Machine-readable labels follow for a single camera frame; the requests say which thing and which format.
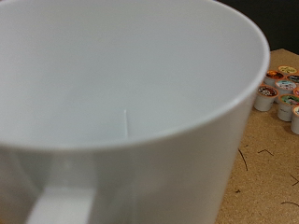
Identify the white mug with green tag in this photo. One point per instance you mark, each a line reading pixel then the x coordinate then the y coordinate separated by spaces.
pixel 124 62

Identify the coffee pod brown lid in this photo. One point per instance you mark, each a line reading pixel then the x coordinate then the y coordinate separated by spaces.
pixel 266 96

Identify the coffee pod dark orange lid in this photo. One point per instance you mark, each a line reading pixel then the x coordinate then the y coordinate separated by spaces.
pixel 274 75

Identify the coffee pod green lid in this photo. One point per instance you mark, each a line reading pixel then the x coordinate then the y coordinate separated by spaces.
pixel 287 107

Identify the coffee pod pale blue lid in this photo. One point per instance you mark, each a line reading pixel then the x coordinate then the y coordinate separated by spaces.
pixel 285 85

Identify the coffee pod yellow lid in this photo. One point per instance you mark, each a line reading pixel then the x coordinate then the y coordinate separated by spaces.
pixel 287 69

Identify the coffee pod white lid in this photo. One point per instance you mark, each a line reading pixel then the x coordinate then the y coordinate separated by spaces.
pixel 296 121

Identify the coffee pod black lid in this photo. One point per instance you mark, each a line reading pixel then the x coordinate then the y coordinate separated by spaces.
pixel 293 78

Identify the coffee pod red lid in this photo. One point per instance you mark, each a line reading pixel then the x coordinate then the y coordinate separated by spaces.
pixel 296 92

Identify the black backdrop curtain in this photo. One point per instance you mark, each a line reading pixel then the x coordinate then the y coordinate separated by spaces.
pixel 274 21

